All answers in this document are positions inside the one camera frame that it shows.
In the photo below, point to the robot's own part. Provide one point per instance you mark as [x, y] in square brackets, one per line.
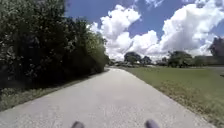
[78, 125]
[151, 124]

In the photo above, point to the green grass field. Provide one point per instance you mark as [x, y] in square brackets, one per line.
[190, 85]

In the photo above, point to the distant row of trees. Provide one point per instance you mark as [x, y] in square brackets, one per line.
[176, 58]

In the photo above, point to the pale grey paved path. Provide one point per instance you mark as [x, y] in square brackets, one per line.
[110, 96]

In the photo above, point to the dense row of bushes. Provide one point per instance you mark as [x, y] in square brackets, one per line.
[43, 46]

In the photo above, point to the grass verge strip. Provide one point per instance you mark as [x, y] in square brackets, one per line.
[23, 96]

